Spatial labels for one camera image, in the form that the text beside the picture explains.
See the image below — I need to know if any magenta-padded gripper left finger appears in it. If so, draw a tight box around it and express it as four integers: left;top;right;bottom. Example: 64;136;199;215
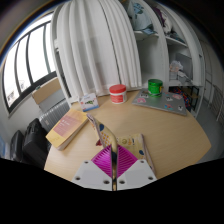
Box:
71;146;115;192

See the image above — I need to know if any yellow and pink book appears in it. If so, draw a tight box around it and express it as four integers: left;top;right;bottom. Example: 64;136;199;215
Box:
45;108;90;151

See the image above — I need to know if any large black bag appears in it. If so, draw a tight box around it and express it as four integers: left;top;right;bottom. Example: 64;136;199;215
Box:
22;117;52;168

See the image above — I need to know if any small black bag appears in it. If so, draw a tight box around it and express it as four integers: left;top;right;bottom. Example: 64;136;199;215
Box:
9;129;26;163

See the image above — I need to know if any grey laptop with stickers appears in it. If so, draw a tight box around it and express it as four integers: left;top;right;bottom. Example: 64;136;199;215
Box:
131;88;189;117

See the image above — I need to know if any white metal rack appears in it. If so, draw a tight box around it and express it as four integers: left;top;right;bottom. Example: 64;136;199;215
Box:
202;75;224;125

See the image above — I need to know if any white pleated curtain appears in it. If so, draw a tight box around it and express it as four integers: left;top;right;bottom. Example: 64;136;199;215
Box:
49;0;145;102

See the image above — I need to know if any black-framed window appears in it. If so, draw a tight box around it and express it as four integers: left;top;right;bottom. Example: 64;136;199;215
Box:
1;19;58;115

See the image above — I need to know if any light wooden board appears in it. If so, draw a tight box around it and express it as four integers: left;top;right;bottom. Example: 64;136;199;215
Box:
31;76;65;105

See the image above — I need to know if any white jar with red lid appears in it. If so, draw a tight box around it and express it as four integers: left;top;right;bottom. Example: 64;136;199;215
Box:
108;83;129;105

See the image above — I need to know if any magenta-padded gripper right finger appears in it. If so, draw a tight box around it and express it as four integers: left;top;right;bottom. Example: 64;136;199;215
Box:
114;144;158;192

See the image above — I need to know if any grey ribbed radiator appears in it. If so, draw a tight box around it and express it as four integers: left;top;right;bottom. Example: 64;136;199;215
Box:
37;98;71;133

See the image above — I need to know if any white shelf unit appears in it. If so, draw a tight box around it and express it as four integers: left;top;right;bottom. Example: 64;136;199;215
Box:
122;0;207;118

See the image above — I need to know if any yellow patterned towel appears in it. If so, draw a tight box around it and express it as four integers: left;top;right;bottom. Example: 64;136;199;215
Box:
86;113;157;192

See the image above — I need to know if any green round can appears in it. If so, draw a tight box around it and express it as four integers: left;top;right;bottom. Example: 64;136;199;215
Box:
147;78;164;99

